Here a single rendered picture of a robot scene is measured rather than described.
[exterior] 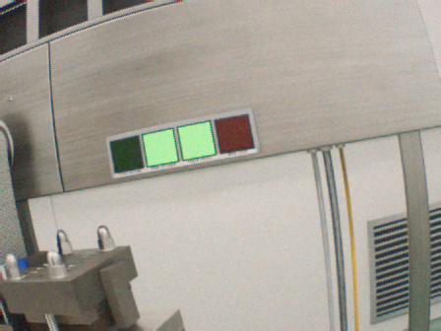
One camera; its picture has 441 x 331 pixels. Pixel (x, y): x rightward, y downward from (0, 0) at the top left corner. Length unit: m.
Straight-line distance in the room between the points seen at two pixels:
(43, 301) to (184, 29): 0.58
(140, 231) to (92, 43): 2.48
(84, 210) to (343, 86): 2.68
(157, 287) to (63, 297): 2.79
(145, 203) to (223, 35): 2.50
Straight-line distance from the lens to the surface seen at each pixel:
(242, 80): 1.63
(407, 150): 1.77
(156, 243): 4.10
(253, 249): 4.03
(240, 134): 1.62
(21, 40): 1.84
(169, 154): 1.65
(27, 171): 1.74
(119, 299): 1.51
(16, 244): 1.63
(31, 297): 1.39
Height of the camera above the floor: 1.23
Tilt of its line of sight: 3 degrees down
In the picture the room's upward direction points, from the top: 11 degrees counter-clockwise
